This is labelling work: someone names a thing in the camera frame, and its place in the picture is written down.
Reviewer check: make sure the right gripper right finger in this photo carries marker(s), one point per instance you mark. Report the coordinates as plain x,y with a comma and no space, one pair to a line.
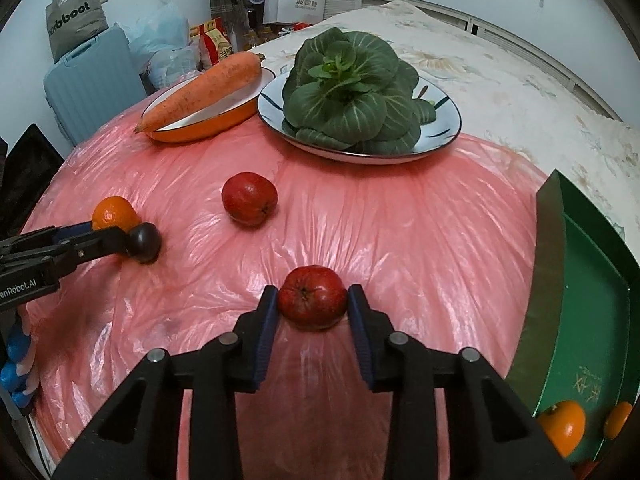
491,434

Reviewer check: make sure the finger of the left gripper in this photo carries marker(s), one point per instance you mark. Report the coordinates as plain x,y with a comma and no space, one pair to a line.
41,242
85,248

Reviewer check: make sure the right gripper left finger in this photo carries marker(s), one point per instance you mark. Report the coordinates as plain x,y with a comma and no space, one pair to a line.
135,435

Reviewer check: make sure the large orange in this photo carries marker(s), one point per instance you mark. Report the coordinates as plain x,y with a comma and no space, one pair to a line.
115,211

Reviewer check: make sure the medium orange with stem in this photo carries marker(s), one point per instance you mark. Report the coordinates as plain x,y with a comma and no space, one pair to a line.
564,423

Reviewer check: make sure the small orange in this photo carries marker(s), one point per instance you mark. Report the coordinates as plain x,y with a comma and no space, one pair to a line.
616,419

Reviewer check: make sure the small red apple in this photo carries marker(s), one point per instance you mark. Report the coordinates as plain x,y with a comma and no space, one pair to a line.
312,298

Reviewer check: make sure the dark purple plum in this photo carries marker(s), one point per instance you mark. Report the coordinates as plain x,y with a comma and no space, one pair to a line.
144,243

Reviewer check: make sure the blue gloved left hand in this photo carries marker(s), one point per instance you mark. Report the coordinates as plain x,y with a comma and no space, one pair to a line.
19,372

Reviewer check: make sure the green tray box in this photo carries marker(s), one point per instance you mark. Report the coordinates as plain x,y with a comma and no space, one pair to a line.
580,338

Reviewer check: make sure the light blue suitcase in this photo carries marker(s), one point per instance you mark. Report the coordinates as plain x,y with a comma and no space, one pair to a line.
92,84

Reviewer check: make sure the orange carrot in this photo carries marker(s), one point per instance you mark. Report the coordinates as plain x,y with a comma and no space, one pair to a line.
230,75

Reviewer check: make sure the orange rimmed white plate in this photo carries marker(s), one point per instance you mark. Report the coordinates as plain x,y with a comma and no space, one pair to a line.
227,113

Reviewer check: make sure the pink plastic sheet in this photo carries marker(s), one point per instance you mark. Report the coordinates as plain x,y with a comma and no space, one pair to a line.
444,246

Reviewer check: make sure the white plastic bags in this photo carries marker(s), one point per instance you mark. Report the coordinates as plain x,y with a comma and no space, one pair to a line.
161,48

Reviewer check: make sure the grey fabric bag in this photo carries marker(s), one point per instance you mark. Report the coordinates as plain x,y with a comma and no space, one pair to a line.
72,22

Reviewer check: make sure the red yellow snack bag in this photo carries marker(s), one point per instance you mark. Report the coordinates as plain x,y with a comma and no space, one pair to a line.
212,42

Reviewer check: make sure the green leafy vegetable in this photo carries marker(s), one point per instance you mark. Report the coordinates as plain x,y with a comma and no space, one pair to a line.
349,91

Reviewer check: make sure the white cardboard box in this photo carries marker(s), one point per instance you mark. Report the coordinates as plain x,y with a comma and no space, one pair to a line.
289,12

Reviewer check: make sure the white blue rimmed plate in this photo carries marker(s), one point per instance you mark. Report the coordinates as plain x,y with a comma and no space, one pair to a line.
434,136

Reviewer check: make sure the floral bed quilt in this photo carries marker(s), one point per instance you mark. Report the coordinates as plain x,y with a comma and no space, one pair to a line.
506,100

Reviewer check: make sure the white window frame rail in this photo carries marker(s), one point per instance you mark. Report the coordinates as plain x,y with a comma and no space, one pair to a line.
501,38

